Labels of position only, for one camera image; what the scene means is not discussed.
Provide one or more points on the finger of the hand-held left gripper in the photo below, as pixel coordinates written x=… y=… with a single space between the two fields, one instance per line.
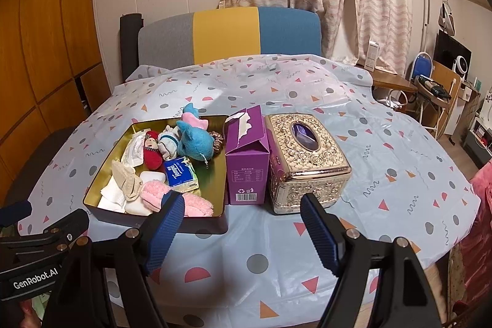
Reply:
x=15 y=212
x=57 y=230

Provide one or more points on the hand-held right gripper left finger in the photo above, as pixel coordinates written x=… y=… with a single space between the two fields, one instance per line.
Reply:
x=165 y=232

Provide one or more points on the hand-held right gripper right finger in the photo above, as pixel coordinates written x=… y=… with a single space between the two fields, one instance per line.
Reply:
x=323 y=235

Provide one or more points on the pink fluffy socks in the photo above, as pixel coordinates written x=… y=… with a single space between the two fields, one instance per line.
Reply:
x=153 y=193

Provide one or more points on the white soft pad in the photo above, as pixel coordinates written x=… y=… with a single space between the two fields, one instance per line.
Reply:
x=152 y=178

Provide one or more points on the white cloth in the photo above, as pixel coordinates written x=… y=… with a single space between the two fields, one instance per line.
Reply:
x=109 y=199

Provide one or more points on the blue tissue pack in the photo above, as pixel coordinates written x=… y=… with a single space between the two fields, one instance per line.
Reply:
x=177 y=171

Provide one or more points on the beige socks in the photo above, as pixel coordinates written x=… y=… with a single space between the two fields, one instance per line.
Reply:
x=128 y=180

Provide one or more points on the red doll sock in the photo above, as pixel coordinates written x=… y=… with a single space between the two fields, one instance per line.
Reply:
x=153 y=159

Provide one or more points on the gold tin box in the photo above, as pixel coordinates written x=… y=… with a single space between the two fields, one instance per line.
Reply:
x=214 y=176

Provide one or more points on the white blue sock bundle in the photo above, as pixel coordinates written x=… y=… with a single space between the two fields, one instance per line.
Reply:
x=167 y=147

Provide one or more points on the white plastic packet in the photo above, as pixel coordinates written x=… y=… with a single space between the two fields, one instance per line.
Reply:
x=132 y=151

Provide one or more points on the blue plush toy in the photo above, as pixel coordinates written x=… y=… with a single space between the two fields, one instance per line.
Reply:
x=192 y=143

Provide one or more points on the brown scrunchie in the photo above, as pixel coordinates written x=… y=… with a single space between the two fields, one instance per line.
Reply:
x=218 y=143

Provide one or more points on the ornate gold tissue box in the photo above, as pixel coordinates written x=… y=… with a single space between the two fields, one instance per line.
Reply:
x=307 y=174

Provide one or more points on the purple carton box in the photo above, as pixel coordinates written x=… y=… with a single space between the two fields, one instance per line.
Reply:
x=246 y=166

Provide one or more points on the patterned plastic tablecloth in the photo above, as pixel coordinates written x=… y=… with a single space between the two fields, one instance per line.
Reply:
x=307 y=89

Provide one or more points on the pink red blanket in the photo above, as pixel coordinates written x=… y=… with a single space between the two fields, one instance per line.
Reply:
x=478 y=205

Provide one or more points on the wooden side table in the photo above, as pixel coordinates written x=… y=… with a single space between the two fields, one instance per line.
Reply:
x=388 y=80

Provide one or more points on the black tool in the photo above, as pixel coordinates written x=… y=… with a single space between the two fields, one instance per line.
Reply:
x=432 y=86

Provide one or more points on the white tall box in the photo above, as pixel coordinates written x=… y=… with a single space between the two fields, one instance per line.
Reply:
x=371 y=55

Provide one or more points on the wooden board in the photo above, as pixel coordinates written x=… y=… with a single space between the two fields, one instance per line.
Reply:
x=453 y=101

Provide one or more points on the wooden wardrobe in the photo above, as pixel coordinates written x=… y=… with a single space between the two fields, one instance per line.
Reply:
x=46 y=24

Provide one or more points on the blue folding chair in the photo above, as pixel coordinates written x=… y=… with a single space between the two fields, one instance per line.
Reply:
x=421 y=66

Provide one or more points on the white shelf unit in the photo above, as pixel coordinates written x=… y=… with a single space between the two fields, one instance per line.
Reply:
x=478 y=113

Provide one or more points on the white round fan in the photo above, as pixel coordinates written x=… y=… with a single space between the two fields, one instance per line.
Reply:
x=461 y=68

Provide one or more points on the black monitor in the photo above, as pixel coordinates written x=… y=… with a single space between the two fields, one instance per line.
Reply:
x=446 y=51

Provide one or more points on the white hanging appliance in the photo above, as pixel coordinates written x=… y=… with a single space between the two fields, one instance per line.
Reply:
x=447 y=20

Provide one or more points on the white pole stand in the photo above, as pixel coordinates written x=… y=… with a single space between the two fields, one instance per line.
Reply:
x=427 y=5

